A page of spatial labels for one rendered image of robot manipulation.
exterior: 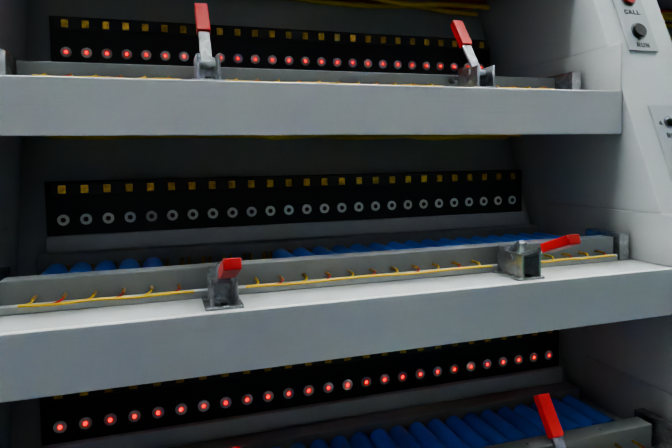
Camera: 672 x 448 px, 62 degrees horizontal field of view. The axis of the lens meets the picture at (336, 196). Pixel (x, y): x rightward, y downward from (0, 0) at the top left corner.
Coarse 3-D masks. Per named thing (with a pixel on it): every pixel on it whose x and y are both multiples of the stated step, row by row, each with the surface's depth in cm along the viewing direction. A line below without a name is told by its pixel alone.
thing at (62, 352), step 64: (0, 256) 49; (640, 256) 57; (0, 320) 39; (64, 320) 39; (128, 320) 38; (192, 320) 39; (256, 320) 41; (320, 320) 42; (384, 320) 44; (448, 320) 46; (512, 320) 48; (576, 320) 50; (0, 384) 36; (64, 384) 37; (128, 384) 38
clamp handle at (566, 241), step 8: (552, 240) 45; (560, 240) 44; (568, 240) 44; (576, 240) 44; (520, 248) 50; (536, 248) 47; (544, 248) 46; (552, 248) 45; (560, 248) 45; (528, 256) 49
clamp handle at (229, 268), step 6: (228, 258) 36; (234, 258) 36; (240, 258) 36; (216, 264) 42; (222, 264) 36; (228, 264) 36; (234, 264) 36; (240, 264) 36; (216, 270) 42; (222, 270) 36; (228, 270) 35; (234, 270) 36; (240, 270) 36; (216, 276) 42; (222, 276) 38; (228, 276) 38; (234, 276) 38; (216, 282) 41; (222, 282) 42
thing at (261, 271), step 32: (320, 256) 49; (352, 256) 49; (384, 256) 50; (416, 256) 51; (448, 256) 52; (480, 256) 53; (544, 256) 55; (576, 256) 56; (608, 256) 55; (0, 288) 41; (32, 288) 41; (64, 288) 42; (96, 288) 43; (128, 288) 43; (160, 288) 44; (192, 288) 45
